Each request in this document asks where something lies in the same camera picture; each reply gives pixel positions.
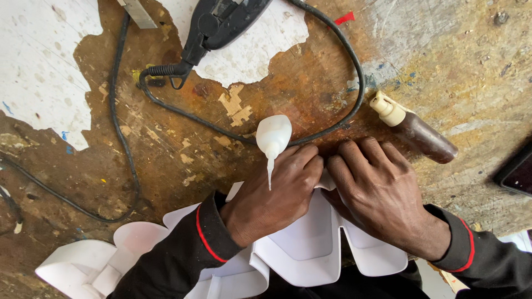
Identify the white glue bottle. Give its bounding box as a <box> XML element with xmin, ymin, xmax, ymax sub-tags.
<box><xmin>255</xmin><ymin>115</ymin><xmax>293</xmax><ymax>192</ymax></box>

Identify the person's left hand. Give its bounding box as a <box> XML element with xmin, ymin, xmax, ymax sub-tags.
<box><xmin>220</xmin><ymin>143</ymin><xmax>325</xmax><ymax>248</ymax></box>

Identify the black electric hand tool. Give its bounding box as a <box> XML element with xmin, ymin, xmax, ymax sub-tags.
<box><xmin>168</xmin><ymin>0</ymin><xmax>273</xmax><ymax>91</ymax></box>

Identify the black power cable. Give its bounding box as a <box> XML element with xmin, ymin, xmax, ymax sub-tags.
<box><xmin>0</xmin><ymin>12</ymin><xmax>143</xmax><ymax>225</ymax></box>
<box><xmin>138</xmin><ymin>0</ymin><xmax>367</xmax><ymax>147</ymax></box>

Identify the person's right hand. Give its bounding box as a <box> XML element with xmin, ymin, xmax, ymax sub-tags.
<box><xmin>321</xmin><ymin>136</ymin><xmax>452</xmax><ymax>261</ymax></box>

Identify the brown bottle with cream cap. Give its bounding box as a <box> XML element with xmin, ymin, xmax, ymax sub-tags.
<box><xmin>369</xmin><ymin>91</ymin><xmax>459</xmax><ymax>164</ymax></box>

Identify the white plastic channel letter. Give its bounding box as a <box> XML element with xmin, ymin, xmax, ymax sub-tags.
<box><xmin>35</xmin><ymin>168</ymin><xmax>410</xmax><ymax>299</ymax></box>

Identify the person's dark clothing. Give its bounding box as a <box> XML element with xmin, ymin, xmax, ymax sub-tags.
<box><xmin>257</xmin><ymin>245</ymin><xmax>431</xmax><ymax>299</ymax></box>

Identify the black phone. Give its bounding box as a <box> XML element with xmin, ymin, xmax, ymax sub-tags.
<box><xmin>492</xmin><ymin>140</ymin><xmax>532</xmax><ymax>198</ymax></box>

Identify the metal blade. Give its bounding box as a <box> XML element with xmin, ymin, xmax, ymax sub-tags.
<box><xmin>116</xmin><ymin>0</ymin><xmax>159</xmax><ymax>30</ymax></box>

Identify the red scrap piece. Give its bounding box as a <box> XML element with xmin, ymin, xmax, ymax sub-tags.
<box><xmin>327</xmin><ymin>11</ymin><xmax>356</xmax><ymax>30</ymax></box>

